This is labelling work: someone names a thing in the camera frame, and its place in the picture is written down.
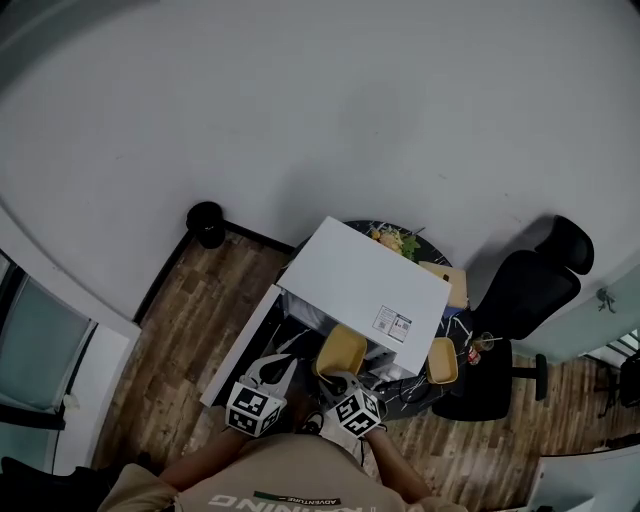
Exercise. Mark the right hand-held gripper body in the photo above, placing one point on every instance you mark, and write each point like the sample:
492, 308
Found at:
357, 412

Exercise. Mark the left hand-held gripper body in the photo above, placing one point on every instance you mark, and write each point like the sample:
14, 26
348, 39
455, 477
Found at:
250, 407

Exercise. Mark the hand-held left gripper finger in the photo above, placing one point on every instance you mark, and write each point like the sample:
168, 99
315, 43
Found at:
289, 377
261, 365

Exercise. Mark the yellow container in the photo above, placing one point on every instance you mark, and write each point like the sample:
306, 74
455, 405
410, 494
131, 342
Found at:
442, 361
341, 350

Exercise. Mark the white microwave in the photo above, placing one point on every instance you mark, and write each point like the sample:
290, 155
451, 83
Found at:
360, 280

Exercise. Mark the person's left forearm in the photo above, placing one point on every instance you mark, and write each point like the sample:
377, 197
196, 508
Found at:
210, 457

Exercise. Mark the person's right forearm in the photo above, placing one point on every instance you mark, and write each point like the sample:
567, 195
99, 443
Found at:
395, 462

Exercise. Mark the person's black shoe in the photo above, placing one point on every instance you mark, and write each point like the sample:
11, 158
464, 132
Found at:
313, 422

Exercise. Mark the person's beige shirt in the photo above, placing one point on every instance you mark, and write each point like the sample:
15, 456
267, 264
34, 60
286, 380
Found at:
280, 475

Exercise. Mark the round black marble table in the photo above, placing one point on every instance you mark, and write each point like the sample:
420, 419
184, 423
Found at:
452, 330

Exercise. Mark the red drink can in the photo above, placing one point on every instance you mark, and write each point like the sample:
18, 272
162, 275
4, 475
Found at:
473, 356

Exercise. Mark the clear drink cup with straw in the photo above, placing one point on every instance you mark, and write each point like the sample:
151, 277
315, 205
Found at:
483, 343

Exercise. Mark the artificial flower arrangement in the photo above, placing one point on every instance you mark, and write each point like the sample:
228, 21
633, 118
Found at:
395, 241

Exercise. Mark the black trash bin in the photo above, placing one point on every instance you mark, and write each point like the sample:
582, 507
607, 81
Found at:
206, 222

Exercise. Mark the black office chair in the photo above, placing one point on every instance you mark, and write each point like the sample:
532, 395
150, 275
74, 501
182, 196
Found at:
530, 295

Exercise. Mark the black bag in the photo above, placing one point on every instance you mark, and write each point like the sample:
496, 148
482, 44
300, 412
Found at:
50, 482

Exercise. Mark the frosted glass window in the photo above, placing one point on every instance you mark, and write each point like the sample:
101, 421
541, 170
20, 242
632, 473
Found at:
40, 345

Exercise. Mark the white cabinet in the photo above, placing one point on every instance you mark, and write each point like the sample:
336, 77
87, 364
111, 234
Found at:
590, 480

